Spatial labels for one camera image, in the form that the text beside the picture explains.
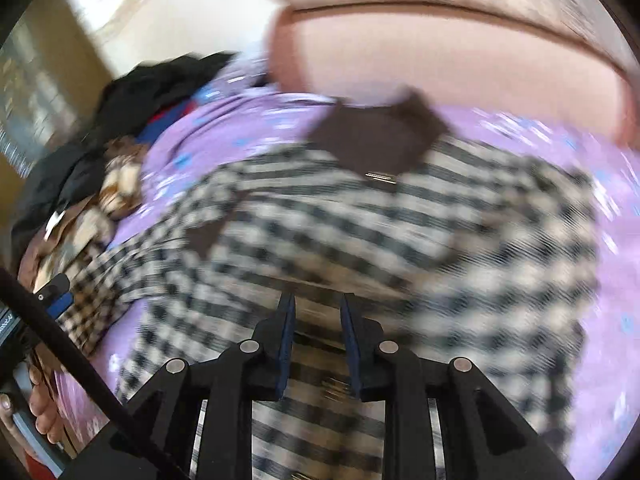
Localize black garment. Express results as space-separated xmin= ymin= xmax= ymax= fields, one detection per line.
xmin=95 ymin=51 xmax=242 ymax=127

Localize black jacket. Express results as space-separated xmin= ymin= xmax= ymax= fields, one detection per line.
xmin=9 ymin=144 xmax=110 ymax=263

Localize black white checked shirt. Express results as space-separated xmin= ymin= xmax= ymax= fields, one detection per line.
xmin=50 ymin=87 xmax=603 ymax=480

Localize purple printed bedsheet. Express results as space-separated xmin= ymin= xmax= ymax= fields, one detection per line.
xmin=50 ymin=60 xmax=640 ymax=480

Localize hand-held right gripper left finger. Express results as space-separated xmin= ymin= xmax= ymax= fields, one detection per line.
xmin=65 ymin=292 xmax=297 ymax=480

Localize blue red garment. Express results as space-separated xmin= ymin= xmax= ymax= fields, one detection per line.
xmin=136 ymin=85 xmax=222 ymax=147

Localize brown white checked garment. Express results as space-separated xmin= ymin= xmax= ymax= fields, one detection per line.
xmin=19 ymin=139 xmax=147 ymax=301

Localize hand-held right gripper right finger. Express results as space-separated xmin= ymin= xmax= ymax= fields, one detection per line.
xmin=340 ymin=294 xmax=568 ymax=480

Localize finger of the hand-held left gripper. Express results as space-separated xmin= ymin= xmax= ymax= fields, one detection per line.
xmin=34 ymin=273 xmax=76 ymax=322

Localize black strap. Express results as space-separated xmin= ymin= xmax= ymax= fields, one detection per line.
xmin=0 ymin=266 xmax=187 ymax=480

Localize wooden wardrobe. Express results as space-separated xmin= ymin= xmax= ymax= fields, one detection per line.
xmin=0 ymin=0 xmax=117 ymax=177

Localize person's left hand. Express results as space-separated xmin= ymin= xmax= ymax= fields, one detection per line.
xmin=0 ymin=360 xmax=75 ymax=461

